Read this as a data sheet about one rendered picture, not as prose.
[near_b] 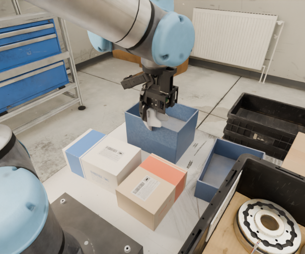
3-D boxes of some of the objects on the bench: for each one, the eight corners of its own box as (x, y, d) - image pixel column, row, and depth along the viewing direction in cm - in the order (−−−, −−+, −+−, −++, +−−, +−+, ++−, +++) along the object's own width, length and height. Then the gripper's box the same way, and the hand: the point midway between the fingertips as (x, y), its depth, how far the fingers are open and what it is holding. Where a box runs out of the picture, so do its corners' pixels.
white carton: (69, 170, 69) (61, 149, 63) (94, 148, 77) (90, 128, 72) (119, 197, 61) (116, 176, 55) (142, 169, 69) (141, 148, 64)
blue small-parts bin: (127, 143, 79) (125, 128, 75) (149, 123, 89) (149, 108, 85) (174, 165, 70) (176, 149, 66) (194, 140, 80) (196, 125, 76)
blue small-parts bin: (249, 219, 55) (257, 203, 51) (193, 196, 61) (196, 180, 57) (258, 168, 69) (265, 152, 65) (212, 152, 75) (216, 137, 71)
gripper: (163, 75, 49) (161, 145, 62) (182, 62, 55) (176, 128, 68) (133, 67, 53) (137, 134, 66) (154, 56, 59) (154, 120, 72)
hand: (149, 125), depth 67 cm, fingers closed
